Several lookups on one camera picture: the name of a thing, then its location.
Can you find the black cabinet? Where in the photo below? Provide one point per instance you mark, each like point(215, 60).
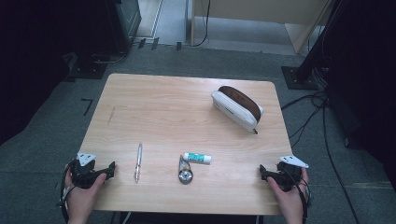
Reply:
point(123, 25)

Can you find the person's right hand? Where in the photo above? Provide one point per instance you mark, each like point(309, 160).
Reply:
point(289, 202)

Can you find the white glue stick green label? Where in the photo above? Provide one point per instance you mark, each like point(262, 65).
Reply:
point(196, 158)

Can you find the black flat stand base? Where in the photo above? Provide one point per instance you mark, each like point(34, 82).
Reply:
point(87, 70)

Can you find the person's left hand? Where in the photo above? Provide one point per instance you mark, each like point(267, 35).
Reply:
point(81, 199)

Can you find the dark curtain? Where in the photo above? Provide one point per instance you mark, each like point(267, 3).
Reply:
point(367, 77)
point(31, 62)

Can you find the white pencil case brown lining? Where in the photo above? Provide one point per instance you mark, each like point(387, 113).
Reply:
point(236, 107)

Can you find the silver round metal gadget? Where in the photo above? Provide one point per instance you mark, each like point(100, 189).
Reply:
point(185, 175)

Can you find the small black floor bracket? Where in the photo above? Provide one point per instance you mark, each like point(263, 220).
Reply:
point(178, 46)
point(141, 43)

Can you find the silver pen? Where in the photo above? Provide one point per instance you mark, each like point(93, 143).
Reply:
point(138, 163)

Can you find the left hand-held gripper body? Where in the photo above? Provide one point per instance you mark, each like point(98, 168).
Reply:
point(83, 174)

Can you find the black stand with square base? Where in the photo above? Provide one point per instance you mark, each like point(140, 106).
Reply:
point(300, 76)

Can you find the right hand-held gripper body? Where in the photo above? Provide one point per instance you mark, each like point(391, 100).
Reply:
point(288, 175)

